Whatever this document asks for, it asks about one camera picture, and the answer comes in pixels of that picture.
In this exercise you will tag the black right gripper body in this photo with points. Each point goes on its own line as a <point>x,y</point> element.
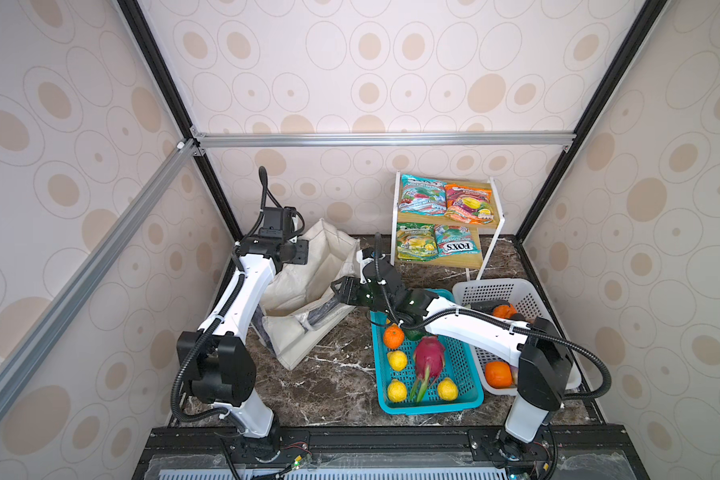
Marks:
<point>357,294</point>

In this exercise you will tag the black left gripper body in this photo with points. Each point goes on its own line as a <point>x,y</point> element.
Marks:
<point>297,252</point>

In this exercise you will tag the cream canvas grocery bag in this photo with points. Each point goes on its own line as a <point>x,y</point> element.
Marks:
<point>299,308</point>

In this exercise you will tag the pink dragon fruit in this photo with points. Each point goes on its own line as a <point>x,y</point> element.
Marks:
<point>429,361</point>

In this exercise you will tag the teal mint blossom candy bag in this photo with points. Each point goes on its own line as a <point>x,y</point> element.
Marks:
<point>422,196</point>

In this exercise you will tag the orange fruits candy bag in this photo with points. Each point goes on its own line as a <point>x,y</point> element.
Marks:
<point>468,205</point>

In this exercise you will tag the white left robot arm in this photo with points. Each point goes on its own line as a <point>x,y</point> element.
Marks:
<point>217,374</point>

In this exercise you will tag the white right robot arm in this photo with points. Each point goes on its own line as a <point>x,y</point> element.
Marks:
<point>543,359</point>

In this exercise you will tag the green lemon candy bag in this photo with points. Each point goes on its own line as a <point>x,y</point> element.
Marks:
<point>416,242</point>

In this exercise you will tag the teal Fox's candy bag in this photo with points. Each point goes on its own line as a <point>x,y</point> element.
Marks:
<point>454,240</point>

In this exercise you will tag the orange in teal basket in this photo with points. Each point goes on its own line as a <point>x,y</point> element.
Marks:
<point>393,337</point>

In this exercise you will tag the yellow lemon middle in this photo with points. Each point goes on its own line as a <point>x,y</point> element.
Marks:
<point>397,360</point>

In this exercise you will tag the yellow lemon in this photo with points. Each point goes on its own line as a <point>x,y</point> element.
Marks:
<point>397,360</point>
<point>396,391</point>
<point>447,390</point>

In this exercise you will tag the teal plastic basket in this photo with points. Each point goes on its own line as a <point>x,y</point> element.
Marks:
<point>458,367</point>

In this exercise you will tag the yellow lemon front left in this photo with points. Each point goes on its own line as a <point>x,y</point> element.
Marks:
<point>396,391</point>

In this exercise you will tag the orange back white basket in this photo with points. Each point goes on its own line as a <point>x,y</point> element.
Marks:
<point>504,311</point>

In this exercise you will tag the orange white basket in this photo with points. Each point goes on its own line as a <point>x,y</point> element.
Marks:
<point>498,375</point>
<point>504,311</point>

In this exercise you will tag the yellow lemon front right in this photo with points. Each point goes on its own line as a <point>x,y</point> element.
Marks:
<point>447,390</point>

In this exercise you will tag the white plastic basket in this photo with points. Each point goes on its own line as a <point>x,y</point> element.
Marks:
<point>516,291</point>

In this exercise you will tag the orange front white basket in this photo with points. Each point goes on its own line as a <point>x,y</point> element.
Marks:
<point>498,375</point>

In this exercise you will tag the white wire wooden shelf rack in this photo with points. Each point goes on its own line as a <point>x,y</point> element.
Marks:
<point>474,264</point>

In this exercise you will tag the silver aluminium frame bar back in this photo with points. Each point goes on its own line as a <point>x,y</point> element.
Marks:
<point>416,139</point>

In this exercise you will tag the silver aluminium frame bar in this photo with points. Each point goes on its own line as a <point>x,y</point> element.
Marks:
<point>416,139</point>
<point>18,369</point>

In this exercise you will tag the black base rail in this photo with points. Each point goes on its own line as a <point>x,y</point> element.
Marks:
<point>559,452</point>

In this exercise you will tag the silver aluminium frame bar left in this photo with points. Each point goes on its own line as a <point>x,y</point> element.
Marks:
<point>18,369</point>

